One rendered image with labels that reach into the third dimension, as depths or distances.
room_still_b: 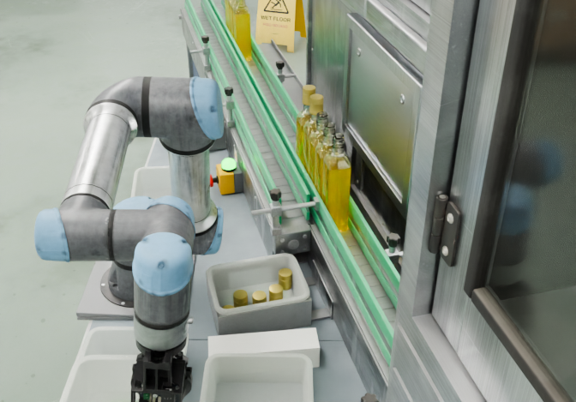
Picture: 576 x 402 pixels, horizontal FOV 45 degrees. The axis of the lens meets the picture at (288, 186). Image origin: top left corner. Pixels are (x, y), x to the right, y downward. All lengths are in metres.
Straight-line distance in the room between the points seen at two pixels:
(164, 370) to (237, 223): 1.02
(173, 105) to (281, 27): 3.85
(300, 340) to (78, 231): 0.70
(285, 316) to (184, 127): 0.55
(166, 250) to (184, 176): 0.55
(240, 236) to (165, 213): 0.95
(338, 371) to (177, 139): 0.62
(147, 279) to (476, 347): 0.44
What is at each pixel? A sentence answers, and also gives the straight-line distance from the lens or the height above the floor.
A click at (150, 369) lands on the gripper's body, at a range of 1.02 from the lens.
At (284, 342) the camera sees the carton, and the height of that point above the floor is 0.81.
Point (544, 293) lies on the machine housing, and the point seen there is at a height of 1.59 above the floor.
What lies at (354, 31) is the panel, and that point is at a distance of 1.80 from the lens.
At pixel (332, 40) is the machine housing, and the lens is 2.12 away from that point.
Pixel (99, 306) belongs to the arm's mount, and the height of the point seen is 0.77.
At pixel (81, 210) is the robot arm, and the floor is 1.35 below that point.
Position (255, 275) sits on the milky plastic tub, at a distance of 1.73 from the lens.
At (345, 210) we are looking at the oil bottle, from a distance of 1.69.
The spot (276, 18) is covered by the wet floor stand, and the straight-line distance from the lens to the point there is 5.11.
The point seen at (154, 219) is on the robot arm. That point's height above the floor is 1.35.
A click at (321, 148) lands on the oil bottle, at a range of 1.66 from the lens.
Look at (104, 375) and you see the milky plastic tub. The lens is 1.27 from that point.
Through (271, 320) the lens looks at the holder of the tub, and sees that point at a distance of 1.62.
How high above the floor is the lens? 1.91
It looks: 33 degrees down
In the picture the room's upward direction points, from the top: straight up
